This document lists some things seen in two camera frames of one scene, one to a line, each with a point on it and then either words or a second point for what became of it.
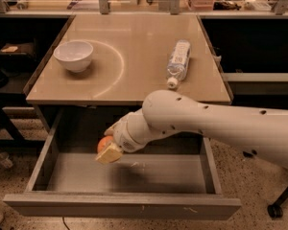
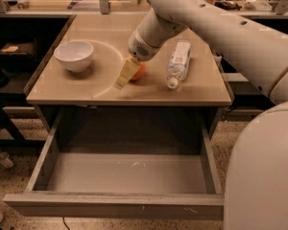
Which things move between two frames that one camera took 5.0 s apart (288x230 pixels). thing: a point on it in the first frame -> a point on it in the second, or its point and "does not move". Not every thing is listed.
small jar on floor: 3,158 does not move
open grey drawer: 170,177 does not move
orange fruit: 104,142 -> 140,73
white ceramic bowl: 76,56 does not move
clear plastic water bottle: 178,63 does not move
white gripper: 123,135 -> 143,49
